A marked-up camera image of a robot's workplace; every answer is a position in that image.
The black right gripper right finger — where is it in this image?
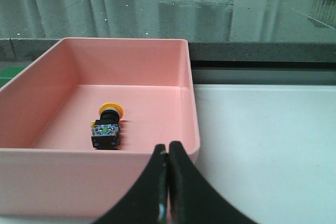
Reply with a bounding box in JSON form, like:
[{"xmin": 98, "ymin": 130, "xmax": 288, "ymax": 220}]
[{"xmin": 169, "ymin": 141, "xmax": 255, "ymax": 223}]

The pink plastic bin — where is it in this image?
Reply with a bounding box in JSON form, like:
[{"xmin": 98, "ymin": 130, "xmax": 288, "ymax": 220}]
[{"xmin": 1, "ymin": 37, "xmax": 200, "ymax": 217}]

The yellow push button switch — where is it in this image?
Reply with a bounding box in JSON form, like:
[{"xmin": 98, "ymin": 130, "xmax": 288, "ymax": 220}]
[{"xmin": 91, "ymin": 102, "xmax": 124, "ymax": 150}]

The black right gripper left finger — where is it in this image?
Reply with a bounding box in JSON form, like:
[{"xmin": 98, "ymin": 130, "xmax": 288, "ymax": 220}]
[{"xmin": 94, "ymin": 144, "xmax": 168, "ymax": 223}]

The grey stone counter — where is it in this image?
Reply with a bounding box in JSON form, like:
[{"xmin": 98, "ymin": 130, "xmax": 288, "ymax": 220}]
[{"xmin": 1, "ymin": 0, "xmax": 335, "ymax": 63}]

